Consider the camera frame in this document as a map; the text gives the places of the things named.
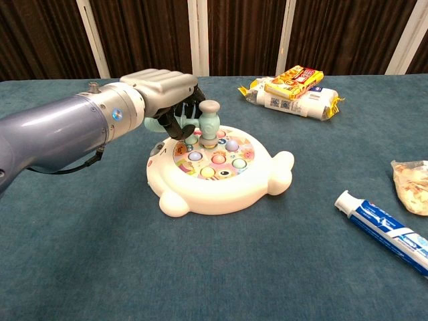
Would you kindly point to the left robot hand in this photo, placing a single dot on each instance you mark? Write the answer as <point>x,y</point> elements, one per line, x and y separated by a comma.
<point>164,87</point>

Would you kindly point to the teal toy hammer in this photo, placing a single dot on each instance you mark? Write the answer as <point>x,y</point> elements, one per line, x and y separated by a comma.
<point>209,125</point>

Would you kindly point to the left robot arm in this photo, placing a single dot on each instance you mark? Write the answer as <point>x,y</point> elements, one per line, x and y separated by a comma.
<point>60,130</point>

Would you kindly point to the white fish-shaped toy board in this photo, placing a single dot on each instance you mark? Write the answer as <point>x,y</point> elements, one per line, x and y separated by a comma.
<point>227,197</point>

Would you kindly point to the dark brown curtain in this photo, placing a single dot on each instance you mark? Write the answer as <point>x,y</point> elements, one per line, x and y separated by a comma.
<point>150,33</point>

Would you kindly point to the yellow biscuit pack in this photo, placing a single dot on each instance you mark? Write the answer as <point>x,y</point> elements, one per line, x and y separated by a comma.
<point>294,83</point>

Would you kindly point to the white light stand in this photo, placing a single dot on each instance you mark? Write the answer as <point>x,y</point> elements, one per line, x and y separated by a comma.
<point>286,36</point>

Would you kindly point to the yellow white snack bag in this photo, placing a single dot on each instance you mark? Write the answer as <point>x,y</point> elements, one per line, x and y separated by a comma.
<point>301,106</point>

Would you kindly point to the blue felt table mat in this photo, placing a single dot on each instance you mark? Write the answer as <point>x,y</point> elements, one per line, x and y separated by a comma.
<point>100,250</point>

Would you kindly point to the blue white toothpaste tube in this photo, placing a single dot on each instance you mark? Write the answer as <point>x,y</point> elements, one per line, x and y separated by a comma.
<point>378,222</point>

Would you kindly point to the crumpled snack bag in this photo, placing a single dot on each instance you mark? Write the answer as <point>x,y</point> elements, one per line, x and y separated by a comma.
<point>414,190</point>

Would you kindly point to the white frame pole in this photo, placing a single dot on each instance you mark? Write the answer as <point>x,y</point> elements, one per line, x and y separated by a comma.
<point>409,36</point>
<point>200,36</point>
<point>93,36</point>

